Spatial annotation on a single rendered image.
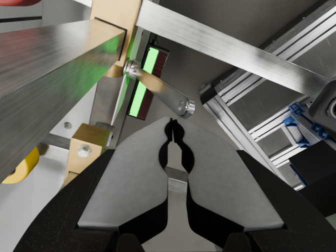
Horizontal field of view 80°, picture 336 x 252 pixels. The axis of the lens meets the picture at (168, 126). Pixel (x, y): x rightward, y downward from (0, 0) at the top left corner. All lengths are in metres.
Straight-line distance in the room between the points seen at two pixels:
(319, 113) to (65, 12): 0.50
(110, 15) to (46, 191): 0.72
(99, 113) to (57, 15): 0.23
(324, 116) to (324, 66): 0.94
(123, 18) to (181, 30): 0.07
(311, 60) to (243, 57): 0.86
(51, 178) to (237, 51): 0.71
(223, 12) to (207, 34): 0.89
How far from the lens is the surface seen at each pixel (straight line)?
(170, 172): 0.39
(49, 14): 0.57
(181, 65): 1.16
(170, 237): 2.20
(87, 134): 0.36
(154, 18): 0.27
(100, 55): 0.17
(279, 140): 1.27
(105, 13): 0.27
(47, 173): 0.81
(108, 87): 0.47
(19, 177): 0.38
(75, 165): 0.38
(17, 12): 0.51
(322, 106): 0.25
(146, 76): 0.21
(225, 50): 0.28
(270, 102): 1.13
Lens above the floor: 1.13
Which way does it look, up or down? 60 degrees down
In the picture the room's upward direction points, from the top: 180 degrees clockwise
